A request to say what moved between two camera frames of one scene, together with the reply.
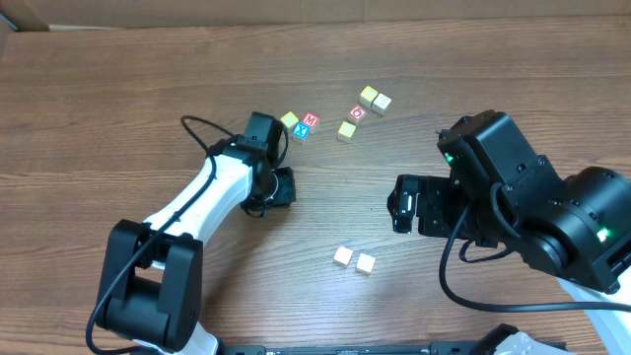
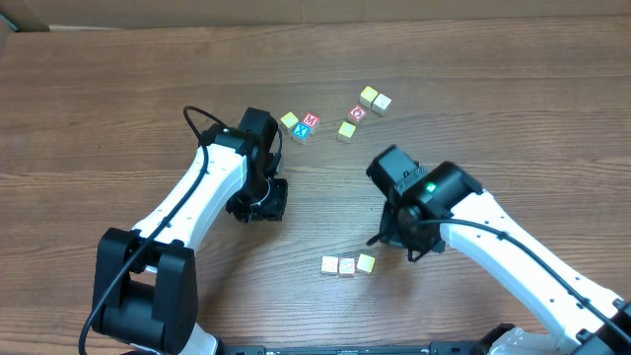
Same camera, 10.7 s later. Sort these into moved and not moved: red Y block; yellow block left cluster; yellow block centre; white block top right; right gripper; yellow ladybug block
Moved: red Y block; right gripper
Not moved: yellow ladybug block; yellow block centre; yellow block left cluster; white block top right
